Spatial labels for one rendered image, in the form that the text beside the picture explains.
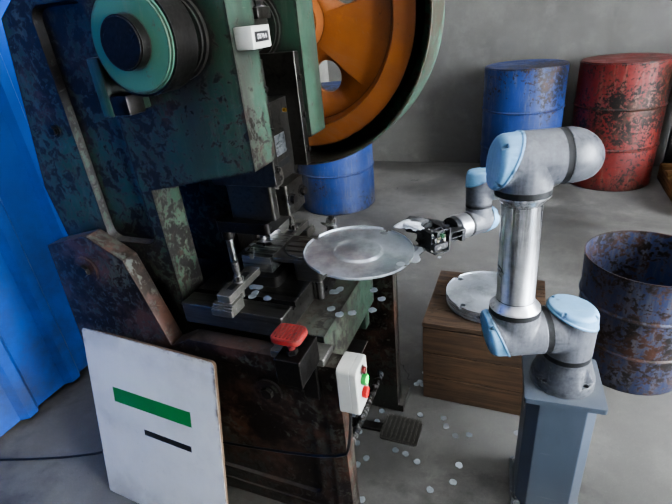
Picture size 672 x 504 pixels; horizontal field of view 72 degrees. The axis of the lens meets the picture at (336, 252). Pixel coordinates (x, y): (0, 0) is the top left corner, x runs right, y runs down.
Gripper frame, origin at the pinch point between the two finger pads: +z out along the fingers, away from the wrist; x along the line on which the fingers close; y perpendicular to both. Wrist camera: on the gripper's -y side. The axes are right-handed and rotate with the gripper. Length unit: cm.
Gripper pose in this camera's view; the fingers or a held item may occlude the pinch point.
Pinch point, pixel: (394, 242)
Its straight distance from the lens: 128.3
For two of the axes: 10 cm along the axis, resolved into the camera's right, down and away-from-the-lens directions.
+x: 0.5, 9.0, 4.3
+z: -8.6, 2.6, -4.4
